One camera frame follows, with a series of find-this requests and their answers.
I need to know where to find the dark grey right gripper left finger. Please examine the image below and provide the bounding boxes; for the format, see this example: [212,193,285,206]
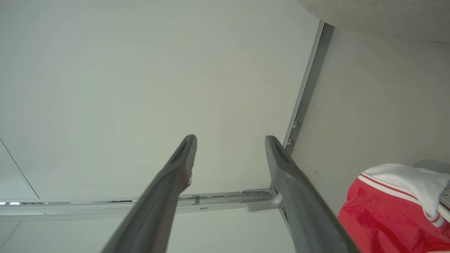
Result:
[100,134,198,253]

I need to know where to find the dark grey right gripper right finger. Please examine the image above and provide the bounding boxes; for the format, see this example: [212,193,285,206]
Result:
[265,135,361,253]

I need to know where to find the red and white garment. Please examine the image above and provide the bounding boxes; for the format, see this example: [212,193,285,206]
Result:
[337,163,450,253]

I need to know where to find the grey metal strip with screws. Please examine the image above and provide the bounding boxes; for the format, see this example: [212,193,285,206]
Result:
[283,20,335,156]

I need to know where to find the grey metal rail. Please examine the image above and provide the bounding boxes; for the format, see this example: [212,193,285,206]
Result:
[0,189,284,217]

